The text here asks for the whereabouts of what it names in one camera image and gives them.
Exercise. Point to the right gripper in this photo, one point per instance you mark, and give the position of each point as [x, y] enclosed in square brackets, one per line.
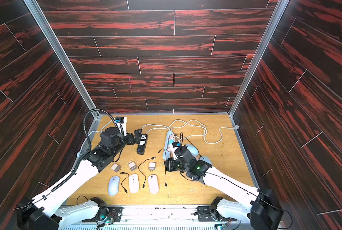
[176, 149]

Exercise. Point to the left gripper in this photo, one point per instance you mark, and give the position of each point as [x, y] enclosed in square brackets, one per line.
[136, 137]

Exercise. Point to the pink mouse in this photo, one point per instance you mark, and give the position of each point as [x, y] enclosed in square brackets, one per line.
[153, 184]
[134, 183]

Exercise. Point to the pink charger adapter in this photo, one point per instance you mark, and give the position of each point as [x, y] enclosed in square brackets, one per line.
[115, 167]
[132, 166]

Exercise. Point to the white mouse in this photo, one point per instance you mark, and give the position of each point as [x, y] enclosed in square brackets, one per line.
[113, 187]

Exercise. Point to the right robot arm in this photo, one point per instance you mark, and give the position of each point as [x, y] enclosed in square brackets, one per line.
[257, 207]

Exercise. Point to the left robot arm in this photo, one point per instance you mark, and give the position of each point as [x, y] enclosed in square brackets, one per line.
[43, 212]

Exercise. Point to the light blue mouse upper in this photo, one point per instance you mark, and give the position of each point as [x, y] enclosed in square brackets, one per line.
[192, 149]

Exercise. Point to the light blue mouse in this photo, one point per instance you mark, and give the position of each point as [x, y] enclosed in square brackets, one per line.
[192, 149]
[205, 159]

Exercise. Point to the light blue mouse right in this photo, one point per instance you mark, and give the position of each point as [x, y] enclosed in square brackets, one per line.
[205, 159]

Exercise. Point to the white power strip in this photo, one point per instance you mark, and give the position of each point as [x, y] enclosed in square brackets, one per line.
[170, 139]

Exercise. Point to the black power strip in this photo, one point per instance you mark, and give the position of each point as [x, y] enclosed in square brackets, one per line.
[142, 144]

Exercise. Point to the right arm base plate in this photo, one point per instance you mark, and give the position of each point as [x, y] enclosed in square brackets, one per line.
[204, 214]

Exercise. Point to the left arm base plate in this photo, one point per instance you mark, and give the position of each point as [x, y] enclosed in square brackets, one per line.
[110, 214]

